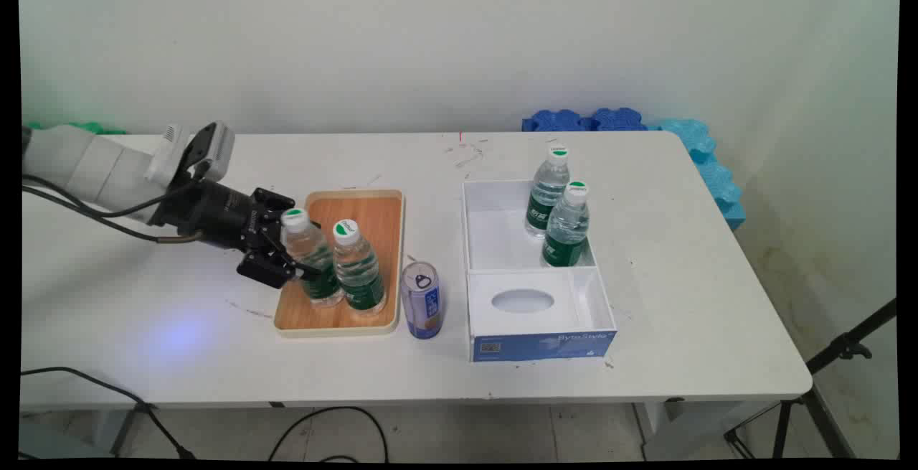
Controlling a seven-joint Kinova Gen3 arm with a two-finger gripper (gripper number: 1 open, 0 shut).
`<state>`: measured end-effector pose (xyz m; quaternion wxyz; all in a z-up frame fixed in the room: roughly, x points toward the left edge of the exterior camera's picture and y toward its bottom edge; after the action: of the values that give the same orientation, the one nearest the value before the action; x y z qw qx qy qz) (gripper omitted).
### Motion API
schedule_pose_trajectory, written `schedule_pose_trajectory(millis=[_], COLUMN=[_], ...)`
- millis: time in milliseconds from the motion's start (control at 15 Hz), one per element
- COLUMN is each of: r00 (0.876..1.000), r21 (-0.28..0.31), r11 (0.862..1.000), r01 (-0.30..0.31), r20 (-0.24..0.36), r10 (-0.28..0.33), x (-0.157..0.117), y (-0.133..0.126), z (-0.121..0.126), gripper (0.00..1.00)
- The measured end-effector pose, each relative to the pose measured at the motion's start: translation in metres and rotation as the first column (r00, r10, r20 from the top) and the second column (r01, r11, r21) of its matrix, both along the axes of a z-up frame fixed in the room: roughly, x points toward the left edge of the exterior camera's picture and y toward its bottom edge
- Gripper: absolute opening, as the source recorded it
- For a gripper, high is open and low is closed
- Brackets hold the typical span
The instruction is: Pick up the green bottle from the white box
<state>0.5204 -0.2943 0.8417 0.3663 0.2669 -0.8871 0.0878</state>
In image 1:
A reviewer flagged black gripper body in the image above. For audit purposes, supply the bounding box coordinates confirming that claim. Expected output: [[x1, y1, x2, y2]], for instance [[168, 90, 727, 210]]
[[151, 179, 263, 250]]

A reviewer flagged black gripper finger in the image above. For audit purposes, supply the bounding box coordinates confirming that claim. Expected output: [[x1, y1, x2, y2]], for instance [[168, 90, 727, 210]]
[[251, 186, 297, 231], [237, 229, 323, 290]]

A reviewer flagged water bottle green label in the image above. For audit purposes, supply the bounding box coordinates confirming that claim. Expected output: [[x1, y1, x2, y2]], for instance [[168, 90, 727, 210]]
[[525, 145, 572, 240], [541, 180, 592, 268], [331, 219, 387, 316], [280, 207, 344, 308]]

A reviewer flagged wooden tray cream rim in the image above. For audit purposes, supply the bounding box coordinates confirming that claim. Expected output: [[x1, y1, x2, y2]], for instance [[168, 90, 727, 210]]
[[273, 189, 407, 338]]

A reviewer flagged green foam puzzle mat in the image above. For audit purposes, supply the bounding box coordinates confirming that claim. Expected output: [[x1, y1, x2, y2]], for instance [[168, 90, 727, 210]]
[[24, 121, 129, 136]]

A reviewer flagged blue silver drink can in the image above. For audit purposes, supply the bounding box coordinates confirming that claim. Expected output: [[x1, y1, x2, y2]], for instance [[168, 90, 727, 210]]
[[399, 261, 443, 341]]

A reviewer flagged grey table leg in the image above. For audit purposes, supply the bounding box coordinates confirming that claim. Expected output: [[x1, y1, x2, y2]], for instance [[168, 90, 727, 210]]
[[108, 404, 156, 458]]

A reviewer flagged white blue cardboard tissue box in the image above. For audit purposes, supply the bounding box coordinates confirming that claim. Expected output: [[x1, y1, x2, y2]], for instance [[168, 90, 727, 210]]
[[460, 179, 618, 364]]

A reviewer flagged dark blue foam puzzle mat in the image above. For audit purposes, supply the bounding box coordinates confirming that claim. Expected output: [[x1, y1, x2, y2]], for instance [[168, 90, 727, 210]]
[[588, 106, 650, 133], [521, 109, 591, 133]]

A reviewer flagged light blue foam puzzle mat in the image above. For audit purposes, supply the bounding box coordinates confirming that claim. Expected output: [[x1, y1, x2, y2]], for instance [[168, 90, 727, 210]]
[[648, 118, 747, 232]]

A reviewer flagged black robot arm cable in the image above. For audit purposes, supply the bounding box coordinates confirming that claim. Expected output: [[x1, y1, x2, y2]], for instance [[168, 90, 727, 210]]
[[22, 184, 206, 245], [22, 171, 209, 219]]

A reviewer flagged grey white wrist camera housing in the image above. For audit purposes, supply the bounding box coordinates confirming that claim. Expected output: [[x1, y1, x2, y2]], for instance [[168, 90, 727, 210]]
[[146, 121, 237, 184]]

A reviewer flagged black floor cable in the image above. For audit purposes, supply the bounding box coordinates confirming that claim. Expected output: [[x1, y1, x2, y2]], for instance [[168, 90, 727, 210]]
[[268, 405, 390, 464], [20, 366, 197, 461]]

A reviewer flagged white table leg frame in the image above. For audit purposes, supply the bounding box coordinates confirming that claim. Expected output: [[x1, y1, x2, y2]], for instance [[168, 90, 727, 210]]
[[631, 398, 784, 461]]

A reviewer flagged black camera tripod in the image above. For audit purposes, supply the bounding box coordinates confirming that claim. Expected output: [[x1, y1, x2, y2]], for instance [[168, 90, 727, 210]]
[[723, 297, 898, 459]]

